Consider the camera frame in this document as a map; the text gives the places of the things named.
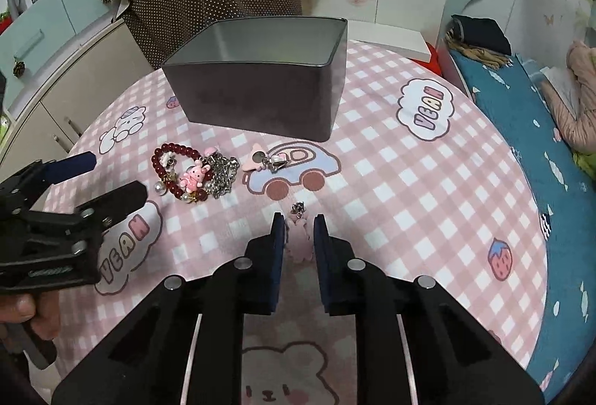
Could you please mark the brown polka dot cloth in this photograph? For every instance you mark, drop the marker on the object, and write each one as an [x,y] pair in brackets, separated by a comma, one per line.
[195,0]

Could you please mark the pink checkered printed blanket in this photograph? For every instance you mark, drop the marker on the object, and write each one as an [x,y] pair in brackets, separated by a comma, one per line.
[396,200]

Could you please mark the pink rabbit charm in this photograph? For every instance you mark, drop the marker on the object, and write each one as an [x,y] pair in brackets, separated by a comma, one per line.
[192,176]

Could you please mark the pink bear charm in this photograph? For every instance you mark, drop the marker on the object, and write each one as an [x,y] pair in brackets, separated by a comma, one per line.
[298,242]

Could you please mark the yellow-brown scarf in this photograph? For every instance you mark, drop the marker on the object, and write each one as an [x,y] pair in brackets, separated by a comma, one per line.
[479,56]

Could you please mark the grey metal tin box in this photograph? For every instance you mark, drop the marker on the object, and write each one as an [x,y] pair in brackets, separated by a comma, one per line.
[256,93]

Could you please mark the person's left hand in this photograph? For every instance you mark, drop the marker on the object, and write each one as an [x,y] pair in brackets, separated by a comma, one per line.
[23,312]

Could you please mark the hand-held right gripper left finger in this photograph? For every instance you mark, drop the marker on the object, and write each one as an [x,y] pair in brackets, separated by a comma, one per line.
[278,256]

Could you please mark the pink padded jacket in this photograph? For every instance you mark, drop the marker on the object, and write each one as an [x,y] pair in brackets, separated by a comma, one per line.
[579,107]

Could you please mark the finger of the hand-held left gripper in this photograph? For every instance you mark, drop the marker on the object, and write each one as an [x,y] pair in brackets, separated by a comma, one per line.
[70,166]
[118,199]

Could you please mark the white cabinet with teal drawers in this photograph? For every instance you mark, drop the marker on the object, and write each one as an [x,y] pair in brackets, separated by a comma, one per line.
[56,60]

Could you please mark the white flat board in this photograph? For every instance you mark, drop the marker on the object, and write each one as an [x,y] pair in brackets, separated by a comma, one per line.
[396,39]

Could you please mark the pink butterfly charm with clip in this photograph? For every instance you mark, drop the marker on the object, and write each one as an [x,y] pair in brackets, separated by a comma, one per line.
[255,160]

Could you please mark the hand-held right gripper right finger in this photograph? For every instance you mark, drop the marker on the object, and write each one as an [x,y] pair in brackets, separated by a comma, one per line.
[321,260]

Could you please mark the black folded clothes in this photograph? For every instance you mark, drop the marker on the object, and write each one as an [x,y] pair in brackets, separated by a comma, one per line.
[482,32]

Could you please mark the teal printed bed sheet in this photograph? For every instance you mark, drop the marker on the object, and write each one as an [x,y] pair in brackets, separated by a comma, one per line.
[526,140]

